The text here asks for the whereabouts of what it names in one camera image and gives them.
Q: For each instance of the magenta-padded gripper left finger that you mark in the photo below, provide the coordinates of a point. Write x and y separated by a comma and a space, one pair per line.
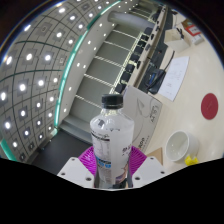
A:
76, 170

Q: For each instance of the row of black office chairs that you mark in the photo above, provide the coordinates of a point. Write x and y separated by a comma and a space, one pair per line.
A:
135, 60

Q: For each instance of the white power strip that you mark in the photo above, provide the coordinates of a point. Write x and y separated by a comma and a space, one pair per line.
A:
198, 39

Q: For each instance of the white paper carton box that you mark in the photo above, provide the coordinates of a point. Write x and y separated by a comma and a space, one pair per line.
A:
145, 113

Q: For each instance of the black desk phone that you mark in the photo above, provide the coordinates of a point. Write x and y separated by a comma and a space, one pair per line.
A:
156, 80

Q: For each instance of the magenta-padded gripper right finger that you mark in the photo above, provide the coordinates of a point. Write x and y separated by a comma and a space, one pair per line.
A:
146, 170

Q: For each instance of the clear black-capped water bottle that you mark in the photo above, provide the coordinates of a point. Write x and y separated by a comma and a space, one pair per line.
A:
111, 140

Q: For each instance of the flat round red coaster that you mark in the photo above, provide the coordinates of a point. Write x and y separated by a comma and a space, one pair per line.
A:
209, 106

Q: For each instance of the red-edged brown open box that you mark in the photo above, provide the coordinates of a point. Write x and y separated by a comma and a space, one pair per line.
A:
192, 28

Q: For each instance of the group of ceiling lights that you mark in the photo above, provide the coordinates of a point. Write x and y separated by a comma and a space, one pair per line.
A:
22, 87

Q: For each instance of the white paper sheet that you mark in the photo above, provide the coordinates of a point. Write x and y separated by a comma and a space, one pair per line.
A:
175, 78

